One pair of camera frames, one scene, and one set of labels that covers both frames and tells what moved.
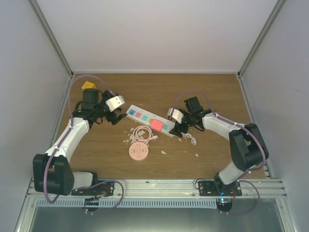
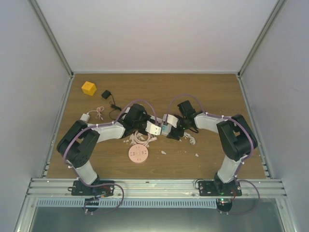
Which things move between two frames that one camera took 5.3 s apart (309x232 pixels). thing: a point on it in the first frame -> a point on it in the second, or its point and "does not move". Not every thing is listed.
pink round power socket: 138,151 does not move
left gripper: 114,121 -> 151,121
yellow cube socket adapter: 88,84 does not move
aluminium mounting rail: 174,189 does not move
